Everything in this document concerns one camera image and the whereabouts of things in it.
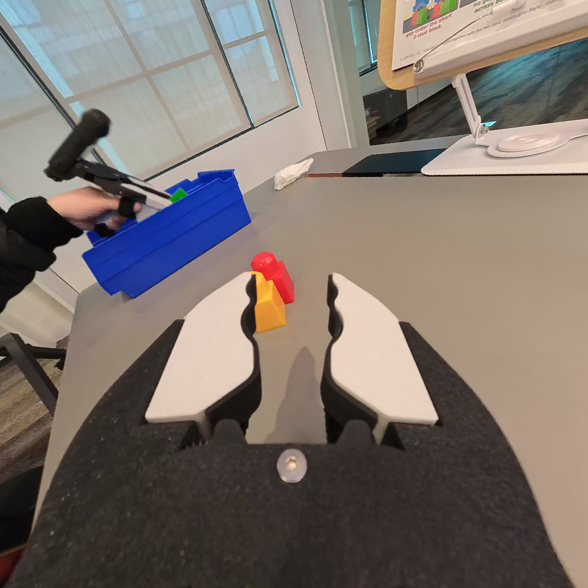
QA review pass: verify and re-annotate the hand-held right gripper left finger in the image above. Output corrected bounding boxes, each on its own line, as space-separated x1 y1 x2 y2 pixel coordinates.
145 272 262 425

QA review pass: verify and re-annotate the blue storage bin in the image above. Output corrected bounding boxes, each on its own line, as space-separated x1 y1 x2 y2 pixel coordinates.
82 169 252 299

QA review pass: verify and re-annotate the dark tablet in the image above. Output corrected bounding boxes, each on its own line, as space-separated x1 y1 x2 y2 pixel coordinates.
342 148 449 177

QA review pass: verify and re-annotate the instruction sheet board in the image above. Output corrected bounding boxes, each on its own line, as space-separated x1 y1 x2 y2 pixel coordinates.
378 0 588 91

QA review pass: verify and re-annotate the red mega block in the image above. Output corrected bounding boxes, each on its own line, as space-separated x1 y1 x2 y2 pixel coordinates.
251 252 296 305

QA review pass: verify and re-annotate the black metal table frame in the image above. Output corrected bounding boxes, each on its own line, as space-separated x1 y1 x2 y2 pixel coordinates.
0 333 70 414

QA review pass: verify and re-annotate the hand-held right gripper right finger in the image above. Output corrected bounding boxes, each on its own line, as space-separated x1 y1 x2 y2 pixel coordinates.
321 273 440 428

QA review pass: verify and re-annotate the yellow mega block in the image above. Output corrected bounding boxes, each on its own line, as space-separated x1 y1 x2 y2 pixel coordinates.
253 272 287 333

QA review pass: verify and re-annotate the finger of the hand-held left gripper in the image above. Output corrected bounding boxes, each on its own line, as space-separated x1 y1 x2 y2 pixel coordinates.
131 199 172 221

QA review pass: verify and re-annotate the glass window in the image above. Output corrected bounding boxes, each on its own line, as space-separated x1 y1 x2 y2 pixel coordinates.
0 0 300 198

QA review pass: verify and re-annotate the person's left hand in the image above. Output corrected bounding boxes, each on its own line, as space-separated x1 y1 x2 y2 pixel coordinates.
48 187 143 232

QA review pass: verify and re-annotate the white cloth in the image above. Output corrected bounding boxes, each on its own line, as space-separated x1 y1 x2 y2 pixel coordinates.
273 158 315 191

